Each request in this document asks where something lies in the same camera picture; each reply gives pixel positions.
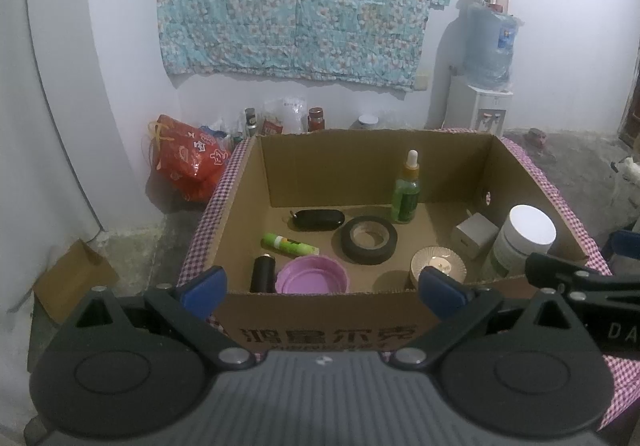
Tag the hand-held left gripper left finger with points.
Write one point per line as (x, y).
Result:
(205, 288)

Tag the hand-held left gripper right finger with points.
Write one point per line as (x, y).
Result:
(442, 293)

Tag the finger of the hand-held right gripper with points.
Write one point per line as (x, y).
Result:
(565, 278)
(622, 242)

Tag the white jar with white lid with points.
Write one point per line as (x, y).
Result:
(530, 231)

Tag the black cylinder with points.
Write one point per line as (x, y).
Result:
(263, 273)

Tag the white charger adapter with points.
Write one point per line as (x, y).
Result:
(475, 233)

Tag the green glue stick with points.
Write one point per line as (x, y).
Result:
(290, 243)

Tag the green dropper bottle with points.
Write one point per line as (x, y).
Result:
(406, 196)

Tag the black tape roll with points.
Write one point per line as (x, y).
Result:
(350, 243)

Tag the purple round lid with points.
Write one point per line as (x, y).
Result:
(310, 276)

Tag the black oval case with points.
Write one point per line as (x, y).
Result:
(317, 219)

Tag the brown cardboard box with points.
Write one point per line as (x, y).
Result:
(320, 176)

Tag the purple checked cloth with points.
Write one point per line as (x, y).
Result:
(210, 226)

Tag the white crumpled object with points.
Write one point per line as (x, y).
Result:
(630, 169)

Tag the brown wooden door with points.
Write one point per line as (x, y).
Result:
(632, 118)

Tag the red plastic bag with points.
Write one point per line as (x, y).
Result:
(185, 161)

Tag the small cardboard box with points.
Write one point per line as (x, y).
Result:
(70, 276)

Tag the blue and white plastic bag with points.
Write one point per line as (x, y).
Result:
(215, 132)

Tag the dark glass bottle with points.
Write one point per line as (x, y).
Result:
(250, 122)

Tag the red packet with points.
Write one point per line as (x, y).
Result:
(272, 127)

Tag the white-lidded jar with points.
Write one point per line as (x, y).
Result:
(367, 121)

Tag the clear plastic bag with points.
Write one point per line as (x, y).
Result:
(291, 111)

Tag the red jar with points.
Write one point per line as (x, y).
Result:
(315, 119)

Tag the blue water jug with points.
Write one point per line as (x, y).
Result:
(490, 46)

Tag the floral turquoise curtain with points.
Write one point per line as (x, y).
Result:
(300, 1)

